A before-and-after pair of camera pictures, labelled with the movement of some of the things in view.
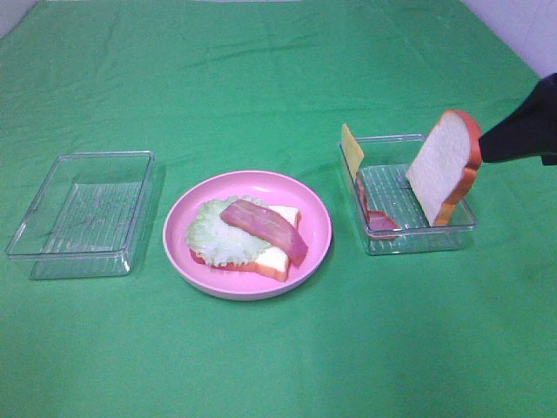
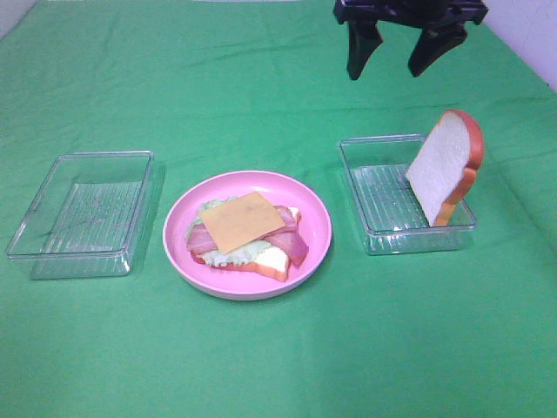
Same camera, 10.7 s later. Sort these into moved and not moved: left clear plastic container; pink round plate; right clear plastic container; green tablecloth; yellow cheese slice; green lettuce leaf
Moved: yellow cheese slice
Not moved: green tablecloth; left clear plastic container; green lettuce leaf; right clear plastic container; pink round plate
